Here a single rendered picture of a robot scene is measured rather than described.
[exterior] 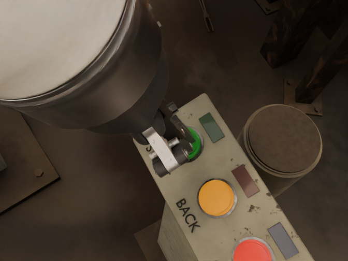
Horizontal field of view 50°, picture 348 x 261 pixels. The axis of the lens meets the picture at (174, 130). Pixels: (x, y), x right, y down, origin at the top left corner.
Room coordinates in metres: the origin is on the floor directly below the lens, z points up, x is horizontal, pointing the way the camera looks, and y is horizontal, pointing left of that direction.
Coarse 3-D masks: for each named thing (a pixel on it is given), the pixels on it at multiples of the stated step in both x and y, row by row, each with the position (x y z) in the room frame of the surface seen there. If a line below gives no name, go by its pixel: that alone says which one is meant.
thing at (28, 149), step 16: (0, 112) 0.41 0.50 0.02; (16, 112) 0.42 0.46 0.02; (0, 128) 0.36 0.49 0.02; (16, 128) 0.37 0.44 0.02; (0, 144) 0.32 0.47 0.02; (16, 144) 0.32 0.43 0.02; (32, 144) 0.33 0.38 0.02; (0, 160) 0.26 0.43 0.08; (16, 160) 0.28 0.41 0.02; (32, 160) 0.29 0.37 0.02; (48, 160) 0.29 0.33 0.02; (0, 176) 0.23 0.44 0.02; (16, 176) 0.24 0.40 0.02; (32, 176) 0.24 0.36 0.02; (48, 176) 0.25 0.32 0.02; (0, 192) 0.19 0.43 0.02; (16, 192) 0.19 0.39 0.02; (32, 192) 0.20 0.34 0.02; (0, 208) 0.15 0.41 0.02
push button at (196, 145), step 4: (188, 128) 0.19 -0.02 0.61; (192, 132) 0.18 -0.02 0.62; (196, 136) 0.18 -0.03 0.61; (196, 140) 0.17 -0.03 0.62; (192, 144) 0.17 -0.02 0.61; (196, 144) 0.17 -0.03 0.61; (200, 144) 0.17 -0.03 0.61; (196, 148) 0.16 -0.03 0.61; (192, 152) 0.16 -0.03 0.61; (196, 152) 0.16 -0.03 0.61; (188, 156) 0.15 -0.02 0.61; (192, 156) 0.15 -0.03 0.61
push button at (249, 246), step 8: (248, 240) 0.07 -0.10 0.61; (256, 240) 0.07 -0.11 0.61; (240, 248) 0.06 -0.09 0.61; (248, 248) 0.06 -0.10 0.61; (256, 248) 0.06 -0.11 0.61; (264, 248) 0.06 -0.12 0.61; (240, 256) 0.05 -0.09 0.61; (248, 256) 0.05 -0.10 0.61; (256, 256) 0.05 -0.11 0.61; (264, 256) 0.05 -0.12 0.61
